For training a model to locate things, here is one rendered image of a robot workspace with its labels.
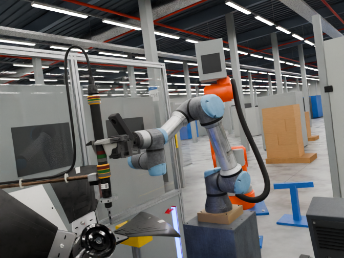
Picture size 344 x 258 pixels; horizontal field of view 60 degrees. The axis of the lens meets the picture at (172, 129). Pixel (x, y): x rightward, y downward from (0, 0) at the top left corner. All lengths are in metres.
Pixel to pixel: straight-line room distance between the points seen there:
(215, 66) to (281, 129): 4.45
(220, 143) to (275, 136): 7.55
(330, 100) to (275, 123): 6.54
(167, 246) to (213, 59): 3.24
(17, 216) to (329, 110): 2.11
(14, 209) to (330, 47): 2.21
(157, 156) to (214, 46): 3.88
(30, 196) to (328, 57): 2.11
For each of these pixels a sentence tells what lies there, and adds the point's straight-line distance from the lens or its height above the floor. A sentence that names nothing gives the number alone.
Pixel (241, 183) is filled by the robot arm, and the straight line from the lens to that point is 1.54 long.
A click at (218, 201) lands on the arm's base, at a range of 1.66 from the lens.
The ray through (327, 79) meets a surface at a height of 1.72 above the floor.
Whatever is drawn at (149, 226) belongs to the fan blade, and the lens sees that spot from 1.21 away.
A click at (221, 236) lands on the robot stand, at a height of 0.96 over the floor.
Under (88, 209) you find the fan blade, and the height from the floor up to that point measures 1.30.
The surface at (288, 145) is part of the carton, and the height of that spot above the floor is 0.49.
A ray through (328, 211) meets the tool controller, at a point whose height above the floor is 1.23.
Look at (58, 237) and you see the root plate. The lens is 1.05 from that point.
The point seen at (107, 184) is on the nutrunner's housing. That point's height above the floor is 1.38.
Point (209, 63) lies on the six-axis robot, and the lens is 4.92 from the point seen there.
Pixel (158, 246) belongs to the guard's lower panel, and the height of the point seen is 0.65.
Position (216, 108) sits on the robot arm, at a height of 1.60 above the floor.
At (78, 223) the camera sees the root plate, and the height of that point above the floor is 1.25.
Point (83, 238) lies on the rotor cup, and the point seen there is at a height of 1.24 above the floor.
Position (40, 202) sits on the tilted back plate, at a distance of 1.40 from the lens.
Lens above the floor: 1.56
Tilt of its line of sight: 1 degrees down
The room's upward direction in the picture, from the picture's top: 7 degrees counter-clockwise
